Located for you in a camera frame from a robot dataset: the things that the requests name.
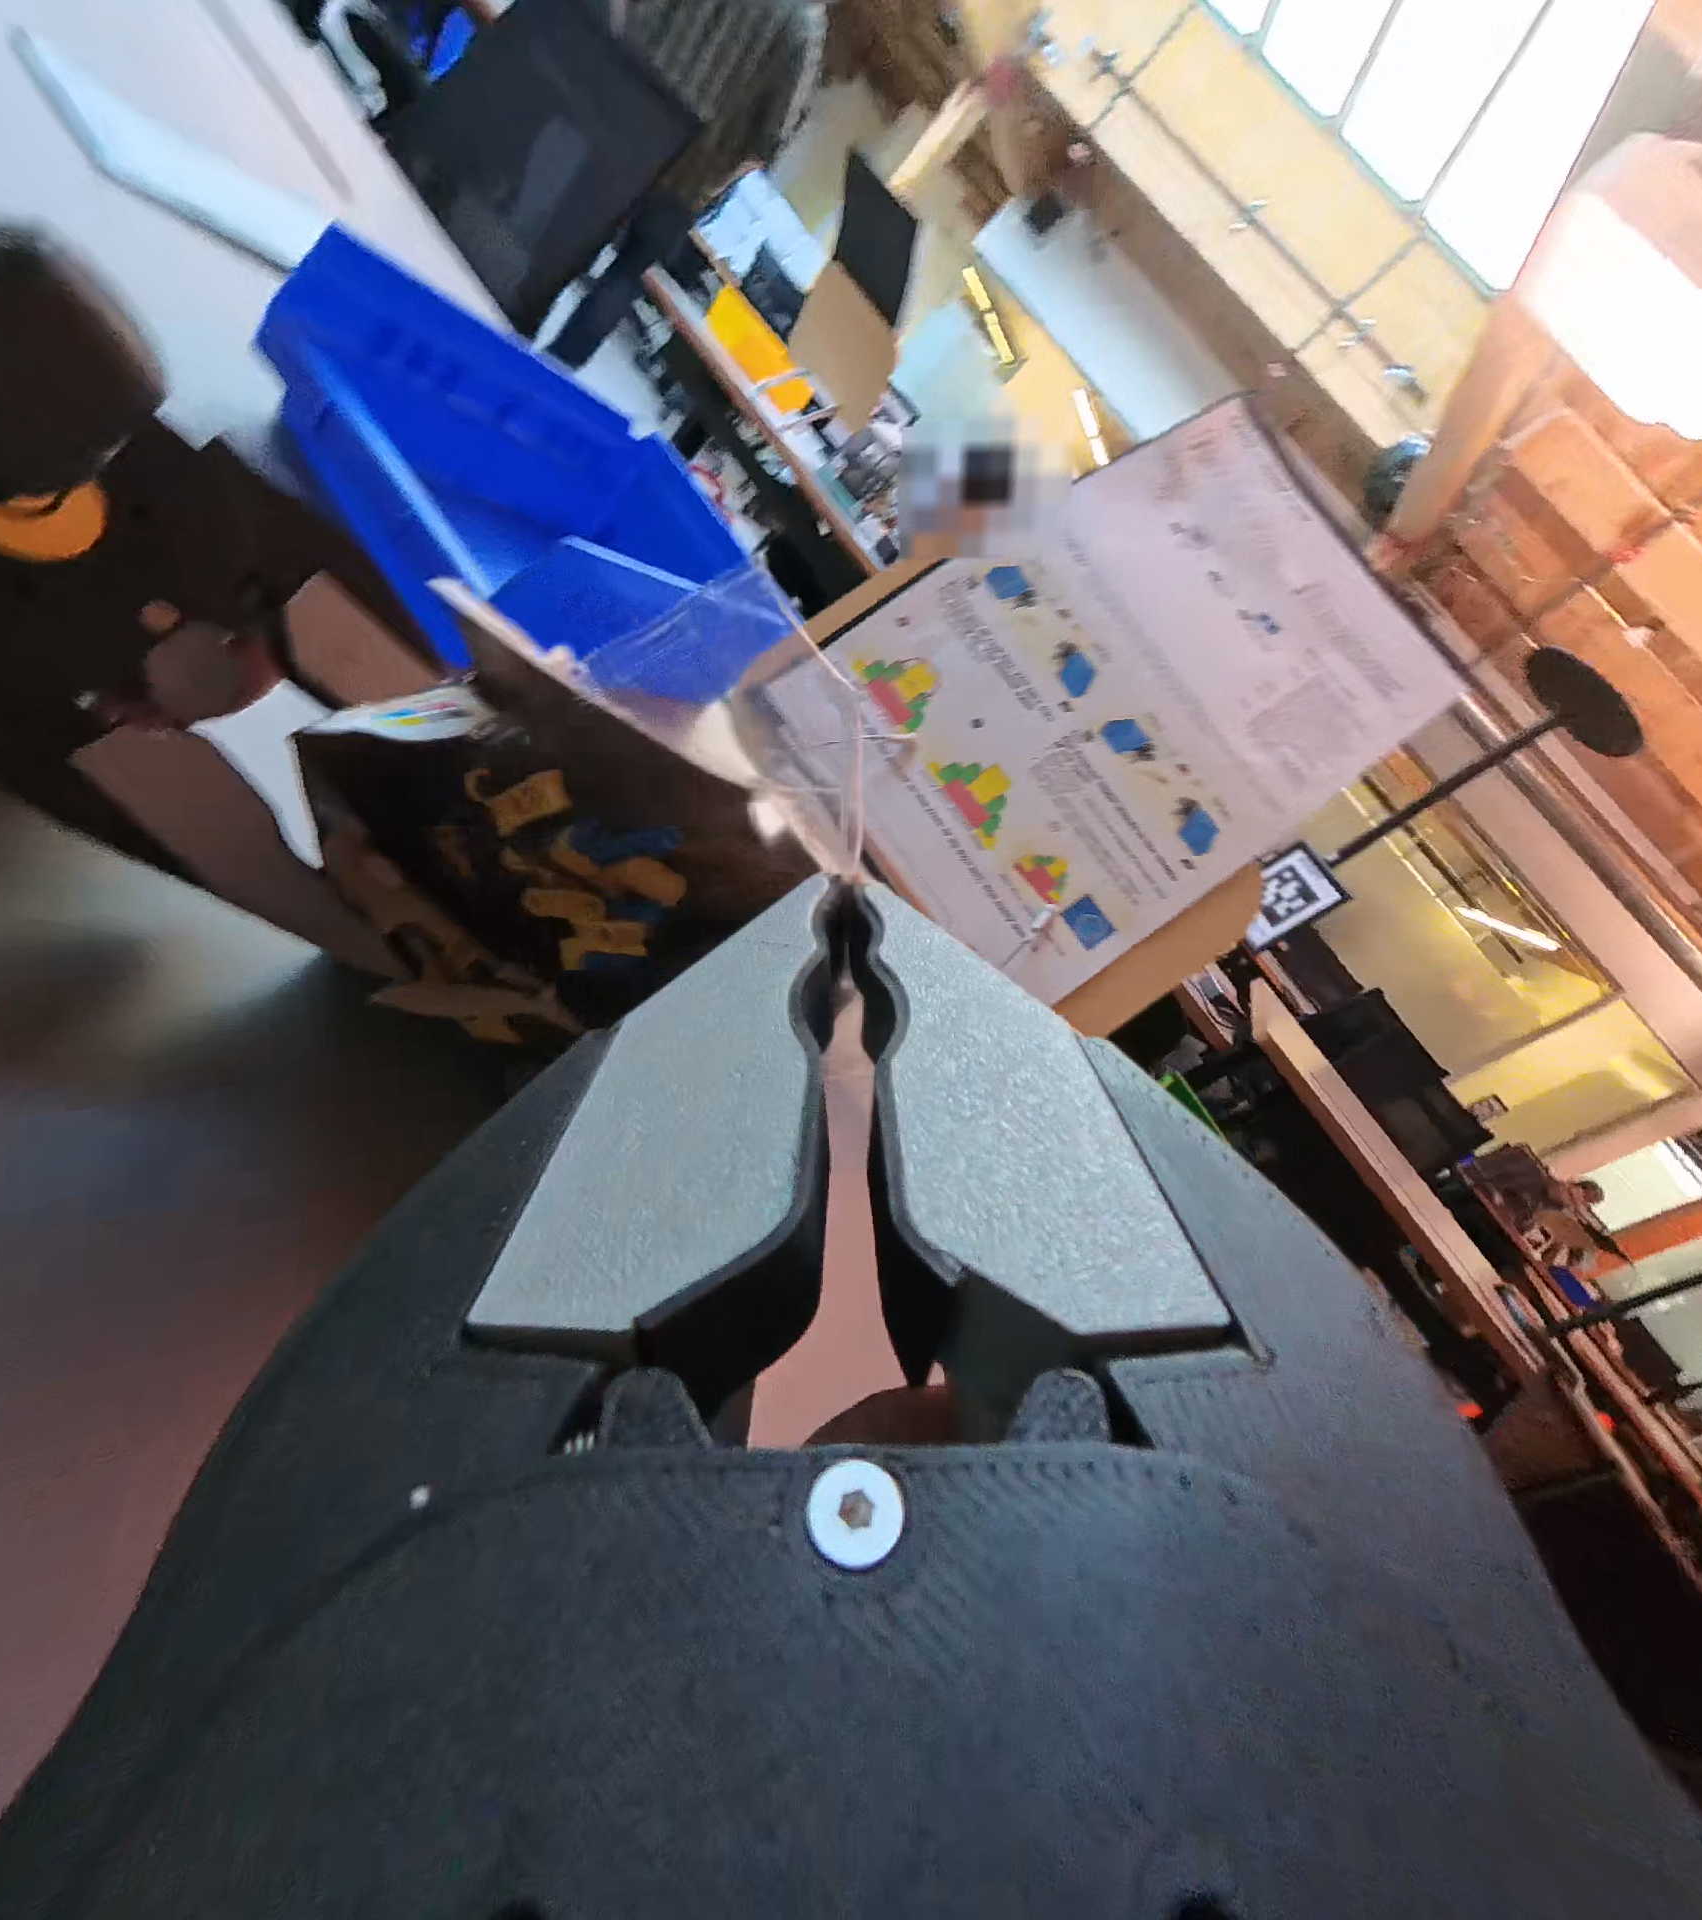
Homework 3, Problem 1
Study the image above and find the yellow box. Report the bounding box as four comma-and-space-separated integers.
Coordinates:
705, 281, 813, 415

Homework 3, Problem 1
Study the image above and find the black and white tag marker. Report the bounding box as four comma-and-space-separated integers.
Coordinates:
1245, 841, 1353, 951

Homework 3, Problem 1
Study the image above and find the blue plastic bin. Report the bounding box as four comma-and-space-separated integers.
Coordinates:
255, 222, 798, 707

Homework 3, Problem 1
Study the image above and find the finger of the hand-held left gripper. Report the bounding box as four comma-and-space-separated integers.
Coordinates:
69, 723, 406, 979
267, 565, 452, 710

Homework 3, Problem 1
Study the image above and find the white flat panel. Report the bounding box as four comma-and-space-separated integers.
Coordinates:
9, 26, 333, 276

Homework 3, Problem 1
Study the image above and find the black lego box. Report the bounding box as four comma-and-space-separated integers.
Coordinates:
292, 582, 795, 1052

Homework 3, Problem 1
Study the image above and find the black monitor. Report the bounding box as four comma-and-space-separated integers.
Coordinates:
382, 0, 707, 342

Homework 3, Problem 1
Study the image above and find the black stand with round base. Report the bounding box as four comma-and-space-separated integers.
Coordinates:
1323, 644, 1647, 875

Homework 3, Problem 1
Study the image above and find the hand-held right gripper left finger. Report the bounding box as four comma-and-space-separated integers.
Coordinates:
464, 882, 854, 1442

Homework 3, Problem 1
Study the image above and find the clear bag of lego pieces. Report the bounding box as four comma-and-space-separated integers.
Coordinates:
728, 600, 890, 902

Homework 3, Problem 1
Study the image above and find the wooden board with instruction sheets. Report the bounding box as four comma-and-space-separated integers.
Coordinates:
752, 391, 1473, 1039

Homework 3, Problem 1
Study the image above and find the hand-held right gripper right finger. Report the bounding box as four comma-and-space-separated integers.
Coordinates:
851, 882, 1237, 1427

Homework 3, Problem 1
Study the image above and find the brown cardboard box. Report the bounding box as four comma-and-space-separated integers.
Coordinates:
788, 150, 928, 428

